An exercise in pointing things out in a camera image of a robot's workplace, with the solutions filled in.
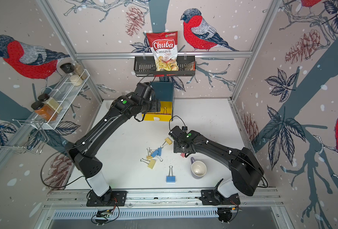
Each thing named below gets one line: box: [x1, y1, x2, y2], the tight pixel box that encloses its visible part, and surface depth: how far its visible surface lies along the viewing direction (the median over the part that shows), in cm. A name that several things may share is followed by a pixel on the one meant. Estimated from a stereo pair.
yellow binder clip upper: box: [162, 137, 173, 146], surface depth 97 cm
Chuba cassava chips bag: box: [146, 31, 179, 72], surface depth 84 cm
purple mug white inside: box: [190, 156, 207, 177], surface depth 79 cm
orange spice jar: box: [31, 101, 58, 122], surface depth 65 cm
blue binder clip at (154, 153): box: [150, 149, 159, 158], surface depth 91 cm
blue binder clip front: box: [166, 165, 176, 183], surface depth 81 cm
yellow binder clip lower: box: [139, 157, 157, 170], surface depth 87 cm
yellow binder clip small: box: [146, 146, 153, 160], surface depth 90 cm
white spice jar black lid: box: [59, 62, 84, 87], surface depth 84 cm
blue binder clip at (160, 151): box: [156, 145, 164, 162], surface depth 92 cm
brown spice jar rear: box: [73, 60, 88, 80], surface depth 87 cm
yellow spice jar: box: [37, 93, 64, 114], surface depth 69 cm
